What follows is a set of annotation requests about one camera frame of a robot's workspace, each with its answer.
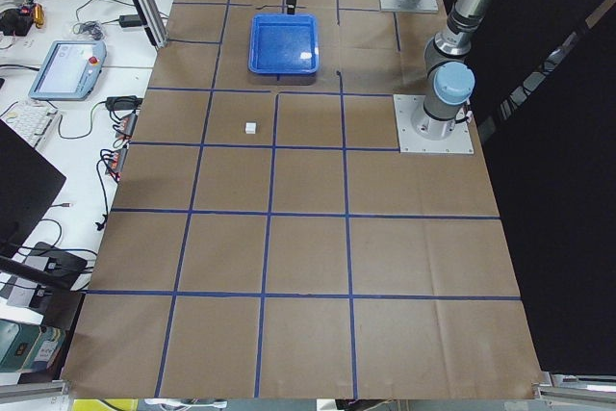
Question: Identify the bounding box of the white block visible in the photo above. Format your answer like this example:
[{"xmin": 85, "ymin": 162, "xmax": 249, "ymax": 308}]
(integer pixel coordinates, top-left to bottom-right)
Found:
[{"xmin": 244, "ymin": 122, "xmax": 257, "ymax": 135}]

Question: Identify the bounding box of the blue plastic tray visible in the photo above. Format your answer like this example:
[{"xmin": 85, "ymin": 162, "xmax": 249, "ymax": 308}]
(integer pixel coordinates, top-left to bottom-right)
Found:
[{"xmin": 247, "ymin": 13, "xmax": 320, "ymax": 75}]

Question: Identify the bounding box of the black power adapter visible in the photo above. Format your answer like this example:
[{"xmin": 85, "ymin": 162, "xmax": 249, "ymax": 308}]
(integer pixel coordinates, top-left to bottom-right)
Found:
[{"xmin": 117, "ymin": 14, "xmax": 142, "ymax": 28}]

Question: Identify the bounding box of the teach pendant tablet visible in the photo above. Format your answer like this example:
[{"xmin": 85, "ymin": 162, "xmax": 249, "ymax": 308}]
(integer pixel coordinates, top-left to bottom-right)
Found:
[{"xmin": 28, "ymin": 40, "xmax": 107, "ymax": 101}]

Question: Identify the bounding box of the brown paper table cover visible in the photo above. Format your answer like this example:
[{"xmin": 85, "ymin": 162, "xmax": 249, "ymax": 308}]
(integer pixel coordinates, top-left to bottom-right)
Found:
[{"xmin": 63, "ymin": 0, "xmax": 540, "ymax": 399}]

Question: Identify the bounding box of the white keyboard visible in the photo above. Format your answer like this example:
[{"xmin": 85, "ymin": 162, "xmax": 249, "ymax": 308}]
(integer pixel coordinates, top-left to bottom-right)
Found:
[{"xmin": 1, "ymin": 100, "xmax": 60, "ymax": 151}]

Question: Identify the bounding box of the black monitor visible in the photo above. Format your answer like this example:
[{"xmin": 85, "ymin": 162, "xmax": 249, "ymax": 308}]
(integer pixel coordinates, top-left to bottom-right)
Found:
[{"xmin": 0, "ymin": 122, "xmax": 66, "ymax": 258}]

